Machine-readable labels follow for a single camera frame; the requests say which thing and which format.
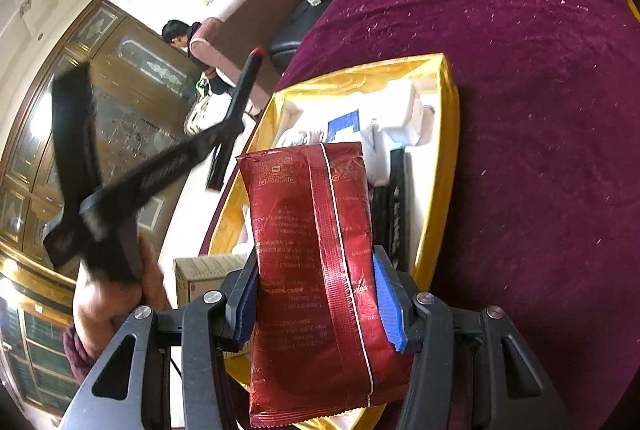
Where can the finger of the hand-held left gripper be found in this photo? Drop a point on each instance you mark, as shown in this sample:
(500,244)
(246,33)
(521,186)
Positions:
(222,132)

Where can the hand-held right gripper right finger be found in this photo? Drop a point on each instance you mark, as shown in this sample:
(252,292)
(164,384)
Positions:
(387,305)

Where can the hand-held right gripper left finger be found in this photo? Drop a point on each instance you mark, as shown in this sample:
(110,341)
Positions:
(244,310)

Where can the red foil packet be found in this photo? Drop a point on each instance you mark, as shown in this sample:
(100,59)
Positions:
(310,235)

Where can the blue and white box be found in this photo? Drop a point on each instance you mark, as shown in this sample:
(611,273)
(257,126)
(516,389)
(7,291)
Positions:
(345,122)

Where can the yellow box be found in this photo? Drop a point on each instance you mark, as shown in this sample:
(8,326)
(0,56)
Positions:
(440,170)

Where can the small white box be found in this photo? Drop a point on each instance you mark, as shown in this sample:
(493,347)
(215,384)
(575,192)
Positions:
(410,110)

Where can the person's left hand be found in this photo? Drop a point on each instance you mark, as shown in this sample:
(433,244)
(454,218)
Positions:
(110,310)

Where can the white bag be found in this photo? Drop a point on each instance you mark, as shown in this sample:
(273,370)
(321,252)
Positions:
(197,115)

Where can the cardboard box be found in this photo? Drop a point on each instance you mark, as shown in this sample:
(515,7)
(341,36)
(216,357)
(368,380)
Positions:
(200,275)

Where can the brown upholstered armchair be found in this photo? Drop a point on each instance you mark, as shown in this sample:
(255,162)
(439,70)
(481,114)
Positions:
(250,20)

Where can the carved wooden door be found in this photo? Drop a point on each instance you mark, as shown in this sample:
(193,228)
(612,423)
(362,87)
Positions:
(125,60)

